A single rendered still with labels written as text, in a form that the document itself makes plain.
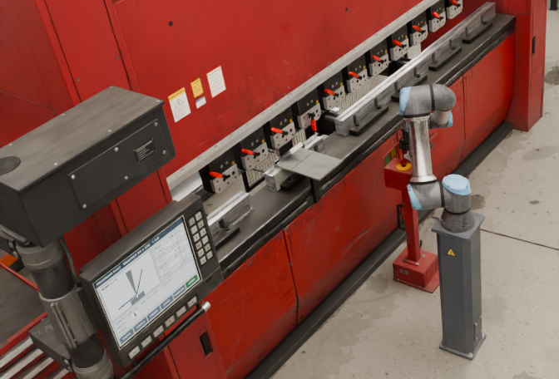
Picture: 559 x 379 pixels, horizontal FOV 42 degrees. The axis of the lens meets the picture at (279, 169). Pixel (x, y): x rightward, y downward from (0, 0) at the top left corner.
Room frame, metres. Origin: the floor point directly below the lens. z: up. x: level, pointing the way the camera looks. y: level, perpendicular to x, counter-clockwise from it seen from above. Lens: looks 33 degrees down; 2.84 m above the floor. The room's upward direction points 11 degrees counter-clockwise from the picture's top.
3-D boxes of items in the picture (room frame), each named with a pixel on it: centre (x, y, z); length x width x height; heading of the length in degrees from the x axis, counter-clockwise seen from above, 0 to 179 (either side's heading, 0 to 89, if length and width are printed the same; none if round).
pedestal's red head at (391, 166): (3.06, -0.65, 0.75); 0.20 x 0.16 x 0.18; 137
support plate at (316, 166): (2.88, -0.15, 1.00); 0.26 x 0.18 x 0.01; 43
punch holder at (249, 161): (2.84, 0.12, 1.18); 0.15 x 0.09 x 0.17; 133
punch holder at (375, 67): (3.52, -0.61, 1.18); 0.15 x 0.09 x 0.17; 133
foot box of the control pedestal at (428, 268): (3.04, -0.67, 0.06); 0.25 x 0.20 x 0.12; 47
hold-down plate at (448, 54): (3.91, -1.11, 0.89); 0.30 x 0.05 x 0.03; 133
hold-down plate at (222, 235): (2.54, 0.36, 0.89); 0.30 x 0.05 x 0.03; 133
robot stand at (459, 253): (2.51, -0.74, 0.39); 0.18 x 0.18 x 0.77; 48
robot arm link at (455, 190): (2.51, -0.73, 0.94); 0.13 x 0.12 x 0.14; 81
